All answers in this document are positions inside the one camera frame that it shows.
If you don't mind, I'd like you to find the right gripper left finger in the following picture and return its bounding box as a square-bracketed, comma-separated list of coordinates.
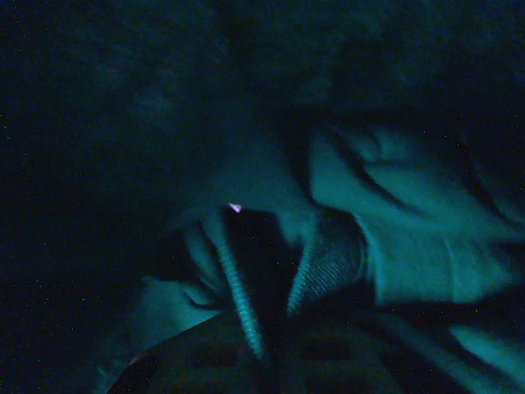
[107, 314, 270, 394]

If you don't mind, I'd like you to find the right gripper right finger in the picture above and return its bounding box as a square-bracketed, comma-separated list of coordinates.
[270, 315, 464, 394]

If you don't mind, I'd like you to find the green t-shirt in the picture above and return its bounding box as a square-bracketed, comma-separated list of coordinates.
[0, 0, 525, 394]

